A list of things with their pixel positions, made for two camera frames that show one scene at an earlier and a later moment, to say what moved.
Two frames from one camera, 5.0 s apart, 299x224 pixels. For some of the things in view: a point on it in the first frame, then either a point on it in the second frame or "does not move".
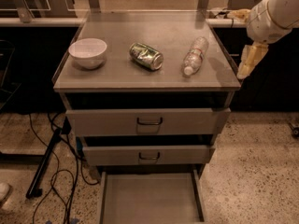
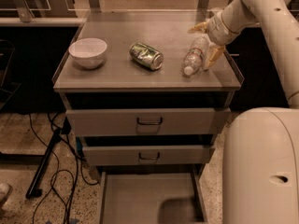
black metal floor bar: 35,190 does not move
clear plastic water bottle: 193,59 does not move
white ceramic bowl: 88,52 does not move
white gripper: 263,24 → 217,30
